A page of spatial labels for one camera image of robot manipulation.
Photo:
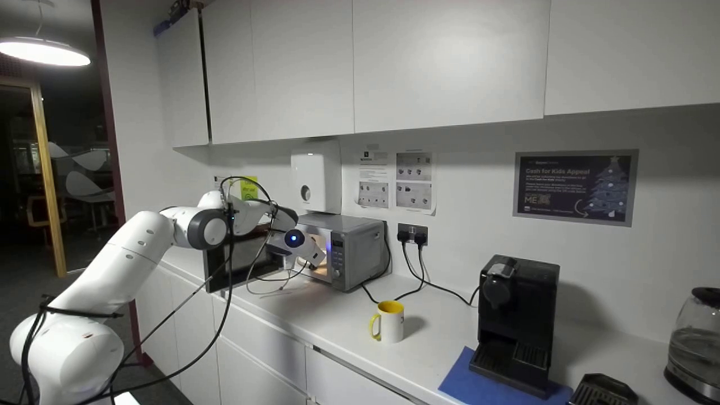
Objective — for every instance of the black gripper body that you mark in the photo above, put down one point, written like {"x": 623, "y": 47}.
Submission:
{"x": 301, "y": 243}

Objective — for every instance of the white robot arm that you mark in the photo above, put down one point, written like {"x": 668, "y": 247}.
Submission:
{"x": 127, "y": 262}

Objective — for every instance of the silver microwave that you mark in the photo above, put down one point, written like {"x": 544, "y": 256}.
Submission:
{"x": 357, "y": 250}

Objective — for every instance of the dark glass microwave door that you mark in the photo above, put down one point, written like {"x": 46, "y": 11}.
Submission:
{"x": 240, "y": 262}

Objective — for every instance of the white paper towel dispenser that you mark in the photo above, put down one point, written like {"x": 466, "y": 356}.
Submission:
{"x": 309, "y": 182}

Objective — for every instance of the green cleaning sign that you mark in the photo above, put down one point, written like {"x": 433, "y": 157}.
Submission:
{"x": 248, "y": 186}

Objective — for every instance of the white lower cabinet fronts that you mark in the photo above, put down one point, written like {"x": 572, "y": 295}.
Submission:
{"x": 255, "y": 352}

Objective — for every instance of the yellow and white mug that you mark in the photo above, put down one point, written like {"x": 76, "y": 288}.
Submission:
{"x": 390, "y": 321}

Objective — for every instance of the white upper cabinet door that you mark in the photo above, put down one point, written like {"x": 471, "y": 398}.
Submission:
{"x": 278, "y": 69}
{"x": 634, "y": 52}
{"x": 182, "y": 82}
{"x": 452, "y": 64}

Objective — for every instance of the blue mat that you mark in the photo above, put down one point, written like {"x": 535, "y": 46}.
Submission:
{"x": 464, "y": 382}

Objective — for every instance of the black coffee machine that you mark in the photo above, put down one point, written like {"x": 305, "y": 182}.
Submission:
{"x": 519, "y": 321}

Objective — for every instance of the dark framed poster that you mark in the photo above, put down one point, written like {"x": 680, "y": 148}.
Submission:
{"x": 578, "y": 186}

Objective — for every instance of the round ceiling lamp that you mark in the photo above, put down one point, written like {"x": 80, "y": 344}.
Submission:
{"x": 46, "y": 52}

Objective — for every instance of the black ribbed tray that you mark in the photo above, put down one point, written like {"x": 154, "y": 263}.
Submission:
{"x": 605, "y": 391}

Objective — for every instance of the glass kettle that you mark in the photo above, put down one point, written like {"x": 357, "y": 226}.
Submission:
{"x": 698, "y": 344}

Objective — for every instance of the white printed wall notice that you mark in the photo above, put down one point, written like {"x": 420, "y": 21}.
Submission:
{"x": 375, "y": 194}
{"x": 415, "y": 167}
{"x": 415, "y": 195}

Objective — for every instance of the black double wall socket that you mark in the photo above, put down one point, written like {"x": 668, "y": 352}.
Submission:
{"x": 413, "y": 234}

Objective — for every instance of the small dark wall label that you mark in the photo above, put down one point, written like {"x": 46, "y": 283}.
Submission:
{"x": 375, "y": 155}

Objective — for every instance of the wooden door frame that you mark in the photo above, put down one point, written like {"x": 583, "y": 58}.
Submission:
{"x": 46, "y": 186}

